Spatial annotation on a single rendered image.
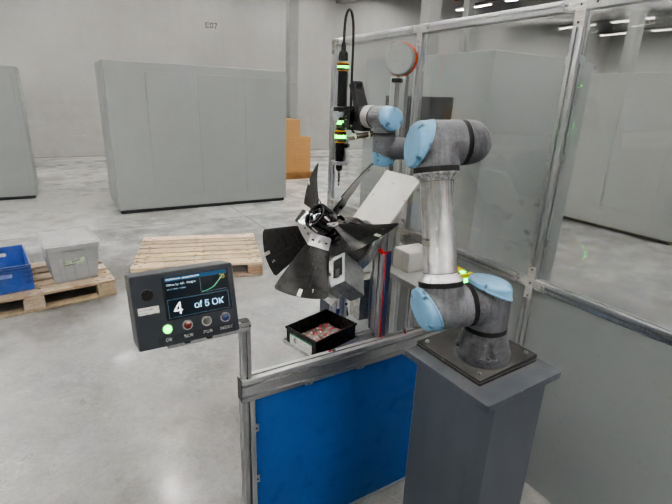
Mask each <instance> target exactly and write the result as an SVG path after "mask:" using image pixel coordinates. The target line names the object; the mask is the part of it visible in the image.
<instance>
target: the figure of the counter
mask: <svg viewBox="0 0 672 504"><path fill-rule="evenodd" d="M167 307H168V314H169V319H173V318H179V317H184V316H189V310H188V302H187V297H181V298H176V299H170V300H167Z"/></svg>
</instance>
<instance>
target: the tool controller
mask: <svg viewBox="0 0 672 504"><path fill-rule="evenodd" d="M124 278H125V285H126V292H127V298H128V305H129V312H130V319H131V326H132V333H133V340H134V343H135V345H136V347H137V348H138V350H139V352H144V351H148V350H153V349H157V348H161V347H166V346H170V345H175V344H179V343H183V342H184V343H191V341H192V340H197V339H201V338H205V337H206V338H212V337H213V336H214V335H219V334H223V333H227V332H232V331H236V330H239V320H238V312H237V304H236V295H235V287H234V279H233V271H232V264H231V263H230V262H225V261H220V260H218V261H211V262H204V263H197V264H190V265H183V266H177V267H170V268H163V269H156V270H149V271H142V272H135V273H128V274H125V276H124ZM181 297H187V302H188V310H189V316H184V317H179V318H173V319H169V314H168V307H167V300H170V299H176V298H181ZM223 312H228V313H229V314H230V319H229V321H227V322H223V321H222V320H221V319H220V316H221V314H222V313H223ZM205 316H210V317H211V319H212V323H211V324H210V325H209V326H204V325H203V324H202V318H203V317H205ZM185 320H191V321H192V322H193V327H192V328H191V329H190V330H185V329H184V328H183V327H182V324H183V322H184V321H185ZM165 324H171V325H172V326H173V331H172V333H170V334H164V333H163V332H162V327H163V326H164V325H165Z"/></svg>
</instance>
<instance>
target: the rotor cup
mask: <svg viewBox="0 0 672 504"><path fill-rule="evenodd" d="M315 213H317V216H316V217H313V216H314V214H315ZM325 216H326V217H327V218H328V219H329V220H330V221H328V220H327V219H325V218H324V217H325ZM338 220H340V221H345V222H347V220H346V219H345V218H344V217H343V216H342V215H336V214H335V213H334V212H333V211H332V210H331V209H329V208H328V207H327V206H326V205H325V204H323V203H319V204H317V205H315V206H314V207H312V208H311V209H310V210H309V212H308V213H307V215H306V217H305V225H306V227H308V228H309V229H310V230H311V231H313V232H314V233H315V234H318V235H322V236H325V237H328V238H331V239H332V240H331V243H330V245H332V244H334V243H336V242H337V241H338V240H339V239H340V238H341V237H342V236H341V235H340V234H339V232H338V231H337V230H336V229H335V228H329V227H326V226H330V225H327V223H332V222H338ZM312 228H314V229H315V230H316V231H318V232H316V231H315V230H313V229H312Z"/></svg>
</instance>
